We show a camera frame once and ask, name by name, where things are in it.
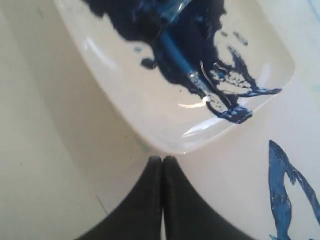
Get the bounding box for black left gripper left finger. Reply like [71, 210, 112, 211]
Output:
[78, 155, 162, 240]

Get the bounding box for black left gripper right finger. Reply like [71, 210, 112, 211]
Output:
[162, 155, 320, 240]

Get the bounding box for black paintbrush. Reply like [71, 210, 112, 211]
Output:
[156, 0, 192, 24]

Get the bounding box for white paper sheet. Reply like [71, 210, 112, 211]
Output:
[96, 72, 320, 240]

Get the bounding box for white square plate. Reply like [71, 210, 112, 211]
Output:
[53, 0, 297, 155]

